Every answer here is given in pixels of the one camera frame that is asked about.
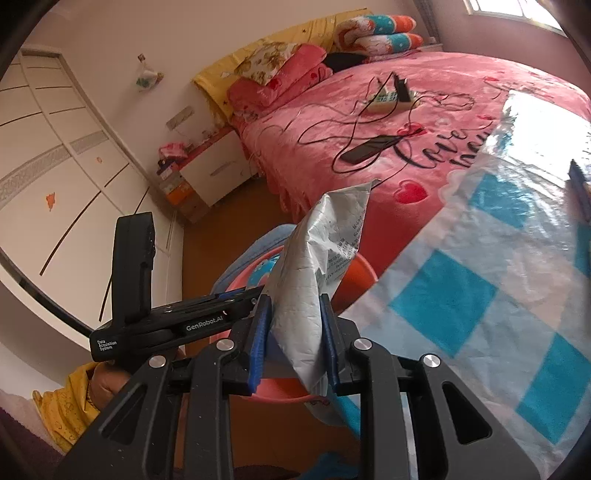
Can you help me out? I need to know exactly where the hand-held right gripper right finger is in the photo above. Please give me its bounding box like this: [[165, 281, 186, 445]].
[[318, 293, 541, 480]]

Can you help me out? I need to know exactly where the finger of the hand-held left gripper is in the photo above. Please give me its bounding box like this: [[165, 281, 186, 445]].
[[150, 285, 266, 321]]

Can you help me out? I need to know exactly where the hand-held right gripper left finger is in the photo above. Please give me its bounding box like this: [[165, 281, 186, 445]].
[[53, 293, 273, 480]]

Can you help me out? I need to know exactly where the pink plastic bucket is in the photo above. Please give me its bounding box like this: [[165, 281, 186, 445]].
[[210, 244, 377, 407]]

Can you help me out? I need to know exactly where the silver foil bag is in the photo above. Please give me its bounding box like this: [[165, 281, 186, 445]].
[[268, 179, 382, 428]]

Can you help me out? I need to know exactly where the person's left forearm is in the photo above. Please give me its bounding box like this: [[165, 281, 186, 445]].
[[32, 361, 134, 455]]

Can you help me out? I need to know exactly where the brown cardboard box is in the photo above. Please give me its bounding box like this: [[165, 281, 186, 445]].
[[178, 198, 213, 224]]

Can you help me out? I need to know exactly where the orange cardboard box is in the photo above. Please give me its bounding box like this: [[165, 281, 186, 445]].
[[164, 178, 206, 208]]

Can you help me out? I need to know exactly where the pink packet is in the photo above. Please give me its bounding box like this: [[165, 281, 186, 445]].
[[159, 142, 188, 162]]

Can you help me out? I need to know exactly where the white built-in wardrobe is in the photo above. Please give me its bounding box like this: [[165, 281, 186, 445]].
[[0, 48, 185, 287]]

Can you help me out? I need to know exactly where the white nightstand with red top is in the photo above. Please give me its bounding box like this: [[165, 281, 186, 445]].
[[178, 127, 259, 208]]

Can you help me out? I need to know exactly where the blue white checkered tablecloth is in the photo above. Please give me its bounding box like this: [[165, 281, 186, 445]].
[[339, 90, 591, 480]]

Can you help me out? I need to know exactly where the white hanging plastic bag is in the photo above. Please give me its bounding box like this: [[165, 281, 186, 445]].
[[134, 54, 163, 90]]

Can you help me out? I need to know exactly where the yellow wooden headboard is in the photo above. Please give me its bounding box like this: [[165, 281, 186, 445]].
[[191, 8, 375, 121]]

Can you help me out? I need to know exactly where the black smartphone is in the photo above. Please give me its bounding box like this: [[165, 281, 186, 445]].
[[341, 135, 399, 164]]

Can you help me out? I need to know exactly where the floral print pillow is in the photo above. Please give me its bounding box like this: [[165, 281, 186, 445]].
[[233, 41, 301, 86]]

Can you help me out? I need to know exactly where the folded pink blanket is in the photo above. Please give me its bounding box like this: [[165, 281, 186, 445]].
[[226, 44, 333, 114]]

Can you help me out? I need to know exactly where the beige power strip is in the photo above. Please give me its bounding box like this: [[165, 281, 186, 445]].
[[367, 90, 419, 114]]

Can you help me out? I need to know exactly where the black charger plug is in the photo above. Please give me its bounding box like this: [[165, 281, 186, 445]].
[[392, 74, 413, 103]]

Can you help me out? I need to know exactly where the black cloth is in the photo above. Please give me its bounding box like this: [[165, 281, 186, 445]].
[[323, 52, 370, 72]]

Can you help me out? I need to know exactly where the dark blue blurred object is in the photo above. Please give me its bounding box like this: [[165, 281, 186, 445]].
[[567, 159, 591, 217]]

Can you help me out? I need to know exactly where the bed with pink blanket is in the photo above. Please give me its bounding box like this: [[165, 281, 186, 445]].
[[228, 48, 591, 289]]

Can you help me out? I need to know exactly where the cartoon print bolster pillow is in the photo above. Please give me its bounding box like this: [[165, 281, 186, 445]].
[[353, 32, 424, 57], [335, 13, 419, 44]]

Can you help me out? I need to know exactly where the grey patterned curtain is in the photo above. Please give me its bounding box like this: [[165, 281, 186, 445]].
[[416, 0, 439, 44]]

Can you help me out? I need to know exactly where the bedroom window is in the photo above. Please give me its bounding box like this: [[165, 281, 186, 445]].
[[464, 0, 566, 33]]

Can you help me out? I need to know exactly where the wall socket panel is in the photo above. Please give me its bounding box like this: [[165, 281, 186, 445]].
[[166, 106, 195, 130]]

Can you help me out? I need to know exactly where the thin looped black cable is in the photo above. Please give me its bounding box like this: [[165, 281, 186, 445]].
[[409, 90, 476, 112]]

